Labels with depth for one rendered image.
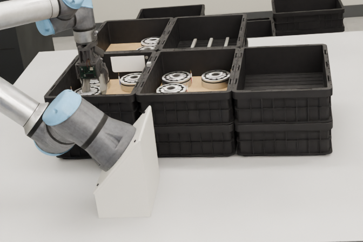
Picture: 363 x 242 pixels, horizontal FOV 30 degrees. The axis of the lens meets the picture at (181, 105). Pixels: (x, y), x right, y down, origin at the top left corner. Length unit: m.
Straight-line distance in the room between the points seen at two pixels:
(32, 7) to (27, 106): 0.28
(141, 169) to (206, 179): 0.29
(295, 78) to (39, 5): 0.92
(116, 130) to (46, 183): 0.38
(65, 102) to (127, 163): 0.24
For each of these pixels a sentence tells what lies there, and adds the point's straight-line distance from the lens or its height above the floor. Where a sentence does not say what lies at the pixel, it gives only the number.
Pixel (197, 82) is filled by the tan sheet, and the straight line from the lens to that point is 2.40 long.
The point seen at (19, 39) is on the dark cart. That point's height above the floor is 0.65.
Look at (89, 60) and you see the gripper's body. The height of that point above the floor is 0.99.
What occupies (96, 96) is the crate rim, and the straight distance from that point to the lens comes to 2.13.
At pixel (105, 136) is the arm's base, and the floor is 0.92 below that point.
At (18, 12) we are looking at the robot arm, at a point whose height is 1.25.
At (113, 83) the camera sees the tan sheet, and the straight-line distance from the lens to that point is 2.48.
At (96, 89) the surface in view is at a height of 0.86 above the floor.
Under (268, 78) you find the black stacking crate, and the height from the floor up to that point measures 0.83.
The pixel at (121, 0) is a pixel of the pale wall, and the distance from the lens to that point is 5.73.
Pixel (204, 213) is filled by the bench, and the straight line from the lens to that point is 1.90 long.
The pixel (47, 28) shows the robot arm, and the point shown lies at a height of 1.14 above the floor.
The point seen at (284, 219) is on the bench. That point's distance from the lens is 1.85.
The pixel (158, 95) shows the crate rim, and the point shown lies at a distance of 2.08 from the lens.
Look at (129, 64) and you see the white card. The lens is 2.48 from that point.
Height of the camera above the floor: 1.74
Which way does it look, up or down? 24 degrees down
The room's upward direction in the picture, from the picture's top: 6 degrees counter-clockwise
